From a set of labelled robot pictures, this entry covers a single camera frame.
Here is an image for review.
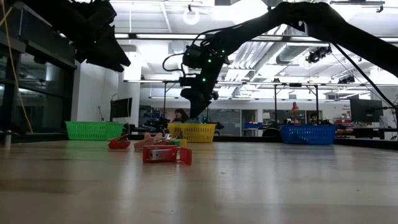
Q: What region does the blue background bin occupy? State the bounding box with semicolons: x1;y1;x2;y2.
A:
244;121;264;130

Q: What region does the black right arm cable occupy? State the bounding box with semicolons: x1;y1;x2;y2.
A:
329;42;398;110

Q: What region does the yellow plastic basket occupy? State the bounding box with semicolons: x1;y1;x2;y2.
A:
167;123;217;144

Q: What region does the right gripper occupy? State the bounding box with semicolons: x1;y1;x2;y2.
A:
180;43;231;119

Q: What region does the white ring light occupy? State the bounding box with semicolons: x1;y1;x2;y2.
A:
182;7;201;26

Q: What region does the black gantry frame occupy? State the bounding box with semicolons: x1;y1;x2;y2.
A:
273;82;320;125
163;80;211;125

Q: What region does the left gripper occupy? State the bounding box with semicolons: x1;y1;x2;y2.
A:
67;0;132;73

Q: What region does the dark glass partition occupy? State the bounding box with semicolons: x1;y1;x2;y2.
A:
0;0;77;141

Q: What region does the green plastic basket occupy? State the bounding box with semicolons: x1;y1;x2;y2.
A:
65;121;125;141

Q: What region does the black aluminium table frame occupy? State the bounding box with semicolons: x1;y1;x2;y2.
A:
0;129;398;152

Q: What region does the person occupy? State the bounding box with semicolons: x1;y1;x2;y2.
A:
309;111;323;126
172;108;190;124

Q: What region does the black ceiling spotlight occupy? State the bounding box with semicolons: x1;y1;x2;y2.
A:
305;45;333;65

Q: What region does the blue plastic basket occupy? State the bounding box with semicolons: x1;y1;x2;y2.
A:
279;124;338;146

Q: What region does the silver ceiling duct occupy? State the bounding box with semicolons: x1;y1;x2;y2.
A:
217;24;312;97

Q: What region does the yellow hanging cable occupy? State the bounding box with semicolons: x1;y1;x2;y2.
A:
0;0;34;134

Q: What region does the red mini stapler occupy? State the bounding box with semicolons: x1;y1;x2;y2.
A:
142;144;193;166
108;133;132;150

